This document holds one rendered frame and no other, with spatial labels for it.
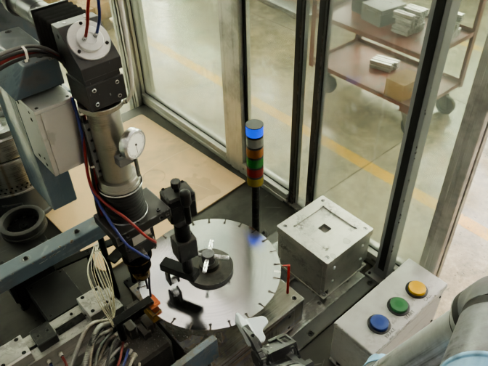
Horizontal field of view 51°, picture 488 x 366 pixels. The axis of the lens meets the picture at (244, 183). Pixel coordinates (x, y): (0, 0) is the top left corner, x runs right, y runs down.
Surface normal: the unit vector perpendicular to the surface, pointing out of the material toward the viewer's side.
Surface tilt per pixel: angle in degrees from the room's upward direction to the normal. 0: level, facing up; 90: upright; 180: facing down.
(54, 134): 90
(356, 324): 0
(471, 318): 52
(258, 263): 0
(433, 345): 77
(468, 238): 0
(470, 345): 39
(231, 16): 90
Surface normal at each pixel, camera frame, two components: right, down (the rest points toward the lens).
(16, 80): -0.65, -0.01
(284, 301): -0.03, -0.76
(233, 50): -0.75, 0.44
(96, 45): 0.45, -0.20
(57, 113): 0.66, 0.48
